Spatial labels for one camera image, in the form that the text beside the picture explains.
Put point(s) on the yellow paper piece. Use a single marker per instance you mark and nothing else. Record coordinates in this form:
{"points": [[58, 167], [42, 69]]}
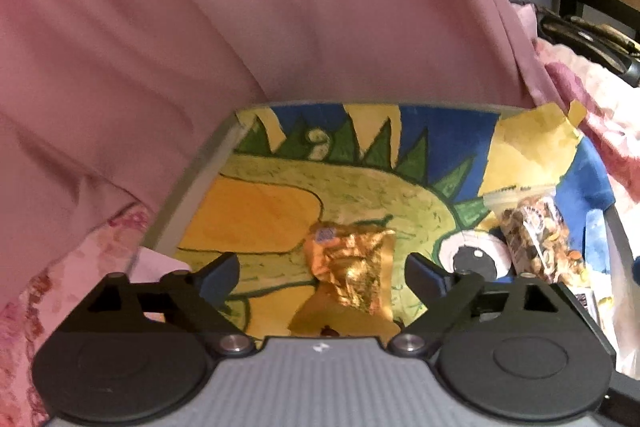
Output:
{"points": [[530, 147]]}

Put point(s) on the black bag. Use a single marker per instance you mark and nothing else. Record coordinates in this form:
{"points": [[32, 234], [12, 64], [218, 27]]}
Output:
{"points": [[590, 39]]}

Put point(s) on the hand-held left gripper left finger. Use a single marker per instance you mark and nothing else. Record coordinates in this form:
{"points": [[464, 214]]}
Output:
{"points": [[220, 278]]}

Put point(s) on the painted dinosaur tray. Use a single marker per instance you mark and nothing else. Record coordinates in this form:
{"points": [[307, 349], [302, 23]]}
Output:
{"points": [[280, 207]]}

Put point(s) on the gold foil snack wrapper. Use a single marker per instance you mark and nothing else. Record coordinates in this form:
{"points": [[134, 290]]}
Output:
{"points": [[350, 262]]}

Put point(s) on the clear bag of mixed snacks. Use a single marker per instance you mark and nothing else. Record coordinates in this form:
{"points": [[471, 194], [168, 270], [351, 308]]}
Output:
{"points": [[537, 232]]}

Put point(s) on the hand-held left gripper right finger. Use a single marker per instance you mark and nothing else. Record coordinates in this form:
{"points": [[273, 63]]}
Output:
{"points": [[425, 279]]}

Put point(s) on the pink curtain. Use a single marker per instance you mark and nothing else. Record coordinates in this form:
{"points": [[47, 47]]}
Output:
{"points": [[225, 17]]}

